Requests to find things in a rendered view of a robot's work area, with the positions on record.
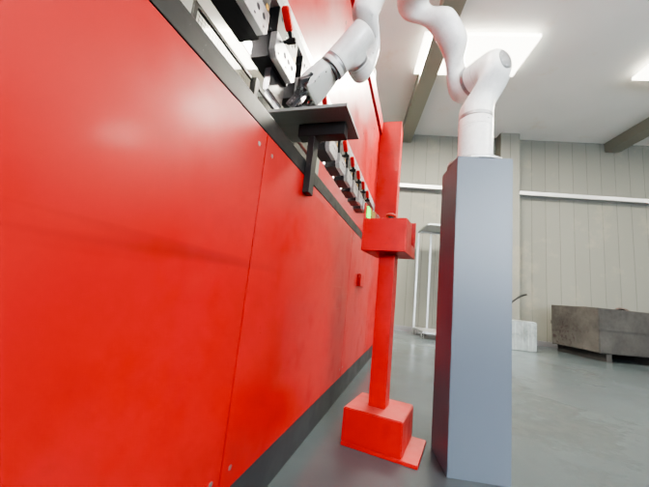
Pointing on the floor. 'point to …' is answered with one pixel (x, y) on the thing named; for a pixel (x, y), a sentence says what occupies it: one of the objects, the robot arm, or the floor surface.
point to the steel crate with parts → (601, 332)
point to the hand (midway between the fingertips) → (296, 106)
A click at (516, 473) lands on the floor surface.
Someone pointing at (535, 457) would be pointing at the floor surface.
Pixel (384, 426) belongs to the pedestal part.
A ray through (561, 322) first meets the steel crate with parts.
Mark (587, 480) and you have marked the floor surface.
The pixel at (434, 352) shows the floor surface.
